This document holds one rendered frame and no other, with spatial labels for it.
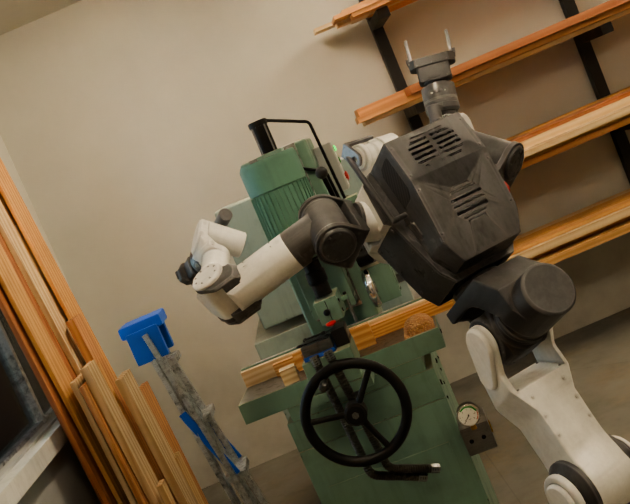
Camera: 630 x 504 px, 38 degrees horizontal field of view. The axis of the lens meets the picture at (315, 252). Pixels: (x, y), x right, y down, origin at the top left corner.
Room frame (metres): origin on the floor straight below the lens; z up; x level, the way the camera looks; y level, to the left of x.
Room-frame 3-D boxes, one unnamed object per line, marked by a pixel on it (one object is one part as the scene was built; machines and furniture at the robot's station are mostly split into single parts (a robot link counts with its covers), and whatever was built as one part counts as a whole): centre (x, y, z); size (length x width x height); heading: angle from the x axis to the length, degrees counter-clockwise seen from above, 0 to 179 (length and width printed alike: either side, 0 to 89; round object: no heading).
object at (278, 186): (2.62, 0.02, 1.35); 0.18 x 0.18 x 0.31
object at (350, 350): (2.44, 0.07, 0.91); 0.15 x 0.14 x 0.09; 83
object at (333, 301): (2.64, 0.02, 1.03); 0.14 x 0.07 x 0.09; 173
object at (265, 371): (2.65, 0.05, 0.92); 0.60 x 0.02 x 0.05; 83
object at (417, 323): (2.51, -0.18, 0.92); 0.14 x 0.09 x 0.04; 173
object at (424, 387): (2.75, 0.01, 0.76); 0.57 x 0.45 x 0.09; 173
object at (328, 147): (2.93, -0.15, 1.40); 0.10 x 0.06 x 0.16; 173
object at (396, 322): (2.62, -0.03, 0.92); 0.56 x 0.02 x 0.04; 83
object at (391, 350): (2.52, 0.06, 0.87); 0.61 x 0.30 x 0.06; 83
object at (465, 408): (2.38, -0.21, 0.65); 0.06 x 0.04 x 0.08; 83
